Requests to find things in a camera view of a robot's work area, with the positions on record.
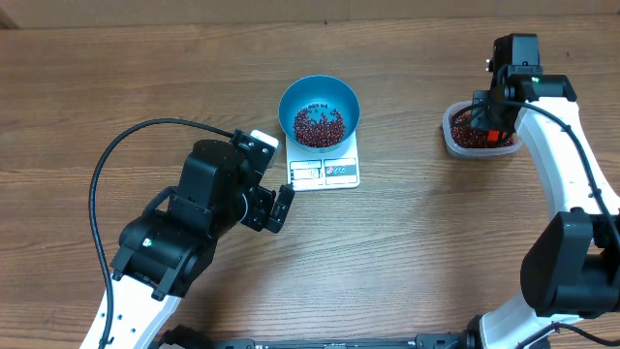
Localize red measuring scoop blue handle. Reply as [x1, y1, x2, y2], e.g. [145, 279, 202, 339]
[487, 130, 501, 143]

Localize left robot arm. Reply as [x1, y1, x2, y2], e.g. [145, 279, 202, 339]
[81, 132, 295, 348]

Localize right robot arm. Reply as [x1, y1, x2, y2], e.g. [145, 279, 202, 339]
[469, 34, 619, 348]

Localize white digital kitchen scale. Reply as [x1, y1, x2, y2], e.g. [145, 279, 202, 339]
[286, 132, 360, 192]

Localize red beans in bowl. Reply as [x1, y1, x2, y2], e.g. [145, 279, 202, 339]
[293, 104, 346, 148]

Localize blue plastic bowl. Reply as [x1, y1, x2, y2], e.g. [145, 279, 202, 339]
[278, 75, 361, 152]

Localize clear plastic food container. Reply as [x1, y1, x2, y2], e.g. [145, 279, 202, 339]
[442, 101, 524, 159]

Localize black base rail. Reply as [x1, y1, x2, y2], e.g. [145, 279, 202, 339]
[147, 325, 482, 349]

